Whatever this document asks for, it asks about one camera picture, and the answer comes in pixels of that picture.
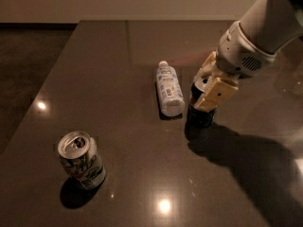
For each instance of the green white soda can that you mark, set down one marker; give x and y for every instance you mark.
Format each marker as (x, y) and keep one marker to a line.
(78, 154)

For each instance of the dark blue pepsi can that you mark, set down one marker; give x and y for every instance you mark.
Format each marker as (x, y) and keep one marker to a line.
(195, 117)

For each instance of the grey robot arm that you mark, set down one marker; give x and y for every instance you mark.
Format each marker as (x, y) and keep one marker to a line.
(271, 24)

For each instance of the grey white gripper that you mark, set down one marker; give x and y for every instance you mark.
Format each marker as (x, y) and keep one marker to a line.
(239, 55)

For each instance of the blue white plastic bottle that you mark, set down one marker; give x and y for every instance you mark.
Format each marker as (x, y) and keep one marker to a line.
(169, 91)

